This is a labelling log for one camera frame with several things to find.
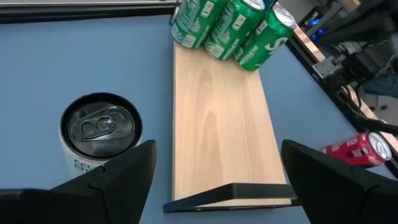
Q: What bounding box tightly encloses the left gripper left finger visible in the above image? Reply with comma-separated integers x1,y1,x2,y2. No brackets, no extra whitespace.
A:
51,139,157,224

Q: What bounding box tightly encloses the grey metal mounting plate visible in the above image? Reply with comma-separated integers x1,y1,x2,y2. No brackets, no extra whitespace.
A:
312,55,345,80

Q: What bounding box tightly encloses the white Celsius can black lid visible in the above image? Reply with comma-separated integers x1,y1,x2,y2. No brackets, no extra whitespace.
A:
58,91,144,179

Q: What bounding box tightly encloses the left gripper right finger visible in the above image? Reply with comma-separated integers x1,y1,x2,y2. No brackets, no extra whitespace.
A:
281,139,398,224

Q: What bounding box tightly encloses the red Coca-Cola can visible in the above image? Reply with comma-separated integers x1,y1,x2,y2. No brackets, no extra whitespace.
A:
321,131,393,169

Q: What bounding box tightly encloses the green Sprite can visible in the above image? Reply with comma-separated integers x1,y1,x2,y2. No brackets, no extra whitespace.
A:
203,0,266,62
233,2,299,72
170,0,229,50

